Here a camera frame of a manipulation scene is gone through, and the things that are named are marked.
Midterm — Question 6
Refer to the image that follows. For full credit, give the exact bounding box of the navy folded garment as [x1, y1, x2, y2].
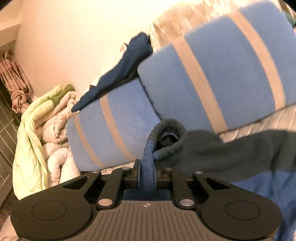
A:
[71, 32, 153, 113]

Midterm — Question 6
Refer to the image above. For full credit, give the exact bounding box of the blue striped pillow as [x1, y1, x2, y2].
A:
[66, 78, 160, 172]
[138, 1, 295, 133]

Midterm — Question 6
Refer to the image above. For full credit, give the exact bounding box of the beige floral pillow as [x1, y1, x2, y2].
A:
[149, 1, 254, 52]

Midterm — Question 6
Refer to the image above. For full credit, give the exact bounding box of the blue fleece jacket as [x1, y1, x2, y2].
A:
[123, 119, 295, 240]

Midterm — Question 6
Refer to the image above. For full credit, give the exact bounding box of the beige quilted comforter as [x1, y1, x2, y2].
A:
[40, 91, 80, 187]

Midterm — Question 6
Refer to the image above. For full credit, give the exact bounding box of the grey quilted bedspread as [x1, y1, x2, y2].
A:
[101, 104, 295, 175]

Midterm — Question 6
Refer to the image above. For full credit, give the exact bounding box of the green blanket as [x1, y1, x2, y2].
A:
[12, 84, 74, 200]

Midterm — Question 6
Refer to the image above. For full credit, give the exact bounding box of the left blue striped pillow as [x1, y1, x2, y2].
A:
[66, 78, 160, 172]

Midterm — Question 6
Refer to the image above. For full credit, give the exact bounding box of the right blue striped pillow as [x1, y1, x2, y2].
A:
[138, 1, 295, 133]

